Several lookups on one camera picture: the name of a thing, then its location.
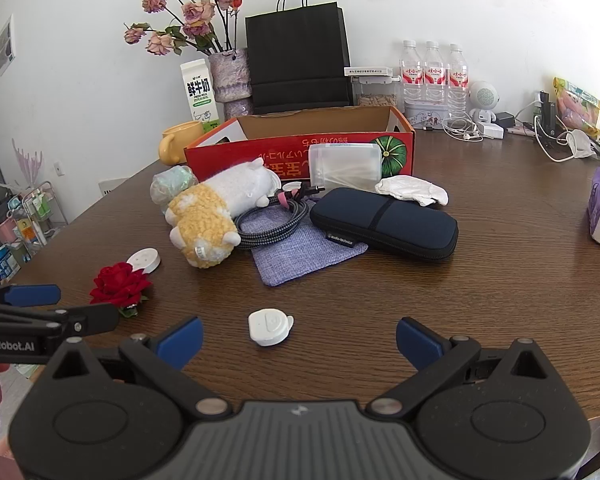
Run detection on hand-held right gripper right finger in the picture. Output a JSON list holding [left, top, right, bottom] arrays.
[[367, 317, 556, 418]]

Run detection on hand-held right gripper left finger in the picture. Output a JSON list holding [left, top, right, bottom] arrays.
[[47, 316, 231, 418]]

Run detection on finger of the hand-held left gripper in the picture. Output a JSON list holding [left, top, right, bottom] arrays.
[[0, 302, 120, 337], [0, 282, 62, 311]]

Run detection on yellow white plush toy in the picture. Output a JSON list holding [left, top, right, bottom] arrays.
[[165, 157, 281, 269]]

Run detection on purple fabric pouch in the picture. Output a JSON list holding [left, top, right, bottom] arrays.
[[251, 197, 369, 287]]

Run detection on braided grey cable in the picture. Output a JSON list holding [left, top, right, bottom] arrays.
[[232, 183, 326, 252]]

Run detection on red cardboard box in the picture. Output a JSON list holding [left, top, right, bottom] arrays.
[[184, 106, 416, 183]]

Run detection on blue printed packet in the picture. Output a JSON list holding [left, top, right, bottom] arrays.
[[0, 245, 22, 281]]

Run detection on red rose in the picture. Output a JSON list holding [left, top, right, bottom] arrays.
[[90, 262, 153, 318]]

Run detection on white round disc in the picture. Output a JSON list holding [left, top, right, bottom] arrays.
[[126, 248, 162, 275]]

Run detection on small white tabbed device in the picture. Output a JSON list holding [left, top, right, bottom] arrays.
[[247, 308, 295, 348]]

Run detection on dark blue zip case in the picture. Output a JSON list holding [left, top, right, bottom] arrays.
[[309, 187, 459, 262]]

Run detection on white leaning board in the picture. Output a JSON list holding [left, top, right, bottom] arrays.
[[97, 178, 131, 196]]

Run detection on crumpled white tissue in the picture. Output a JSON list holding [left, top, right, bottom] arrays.
[[375, 176, 449, 207]]

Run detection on crumpled pale green bag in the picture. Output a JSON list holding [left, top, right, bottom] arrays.
[[150, 165, 199, 206]]

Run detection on clear plastic box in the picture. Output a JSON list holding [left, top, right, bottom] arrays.
[[308, 142, 383, 188]]

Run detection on yellow mug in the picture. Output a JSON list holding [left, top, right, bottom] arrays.
[[160, 121, 204, 166]]

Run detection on white earphones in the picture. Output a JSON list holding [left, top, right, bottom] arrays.
[[442, 116, 486, 141]]

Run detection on white printed tin box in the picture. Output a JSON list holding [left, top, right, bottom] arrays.
[[404, 99, 451, 128]]

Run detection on white green milk carton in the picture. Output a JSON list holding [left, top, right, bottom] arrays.
[[180, 58, 220, 133]]

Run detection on clear seed container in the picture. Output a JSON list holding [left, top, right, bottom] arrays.
[[352, 75, 402, 107]]

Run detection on white robot speaker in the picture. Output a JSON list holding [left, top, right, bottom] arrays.
[[467, 80, 501, 122]]

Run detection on white face mask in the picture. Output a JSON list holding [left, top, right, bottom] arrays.
[[562, 129, 598, 159]]

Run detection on black upright device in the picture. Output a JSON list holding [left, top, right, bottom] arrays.
[[535, 91, 561, 138]]

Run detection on mottled purple vase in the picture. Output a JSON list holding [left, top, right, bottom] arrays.
[[209, 48, 253, 116]]

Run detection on flat white pink box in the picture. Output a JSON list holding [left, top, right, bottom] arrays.
[[344, 66, 395, 78]]

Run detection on yellow pink snack packet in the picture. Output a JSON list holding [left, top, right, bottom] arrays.
[[552, 76, 600, 136]]

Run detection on black paper bag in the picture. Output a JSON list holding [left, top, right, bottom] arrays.
[[245, 0, 353, 115]]

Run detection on dried rose bouquet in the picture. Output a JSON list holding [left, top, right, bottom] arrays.
[[124, 0, 243, 56]]

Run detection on wire shelf rack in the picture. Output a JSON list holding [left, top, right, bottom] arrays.
[[0, 180, 68, 281]]

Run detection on purple plant wall sticker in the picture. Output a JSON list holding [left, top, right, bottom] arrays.
[[11, 137, 46, 187]]

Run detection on wall poster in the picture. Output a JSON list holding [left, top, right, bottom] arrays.
[[0, 14, 17, 77]]

